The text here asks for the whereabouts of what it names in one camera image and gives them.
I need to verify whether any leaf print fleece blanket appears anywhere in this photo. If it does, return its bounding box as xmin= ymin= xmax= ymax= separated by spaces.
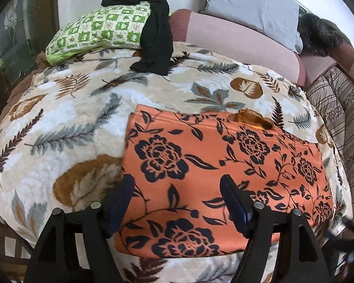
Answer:
xmin=0 ymin=41 xmax=354 ymax=283

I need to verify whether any black garment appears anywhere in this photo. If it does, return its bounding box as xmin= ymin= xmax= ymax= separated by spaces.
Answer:
xmin=101 ymin=0 xmax=173 ymax=76

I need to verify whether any grey pillow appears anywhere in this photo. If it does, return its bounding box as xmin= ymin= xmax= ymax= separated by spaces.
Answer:
xmin=199 ymin=0 xmax=304 ymax=55

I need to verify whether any green checkered pillow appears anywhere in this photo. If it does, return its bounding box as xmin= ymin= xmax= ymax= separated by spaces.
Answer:
xmin=45 ymin=1 xmax=173 ymax=65

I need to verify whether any patterned glass door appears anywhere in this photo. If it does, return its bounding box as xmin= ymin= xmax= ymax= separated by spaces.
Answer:
xmin=0 ymin=0 xmax=59 ymax=89

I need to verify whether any pink sofa armrest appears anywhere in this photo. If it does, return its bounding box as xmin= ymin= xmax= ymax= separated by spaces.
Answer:
xmin=300 ymin=42 xmax=354 ymax=87

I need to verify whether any long pink bolster cushion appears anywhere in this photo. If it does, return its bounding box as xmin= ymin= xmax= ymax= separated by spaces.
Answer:
xmin=168 ymin=9 xmax=306 ymax=88

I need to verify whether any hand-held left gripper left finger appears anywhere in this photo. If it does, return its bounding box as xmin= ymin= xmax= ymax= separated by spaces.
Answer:
xmin=24 ymin=174 xmax=135 ymax=283

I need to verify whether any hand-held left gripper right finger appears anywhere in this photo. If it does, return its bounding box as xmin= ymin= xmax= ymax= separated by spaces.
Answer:
xmin=219 ymin=175 xmax=332 ymax=283

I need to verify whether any dark furry garment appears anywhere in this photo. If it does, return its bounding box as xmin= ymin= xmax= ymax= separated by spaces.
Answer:
xmin=297 ymin=13 xmax=352 ymax=58

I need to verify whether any orange floral blouse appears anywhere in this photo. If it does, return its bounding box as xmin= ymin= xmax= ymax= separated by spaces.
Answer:
xmin=118 ymin=105 xmax=334 ymax=256

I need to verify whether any striped brown cushion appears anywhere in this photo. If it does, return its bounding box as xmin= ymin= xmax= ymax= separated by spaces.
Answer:
xmin=306 ymin=66 xmax=354 ymax=219

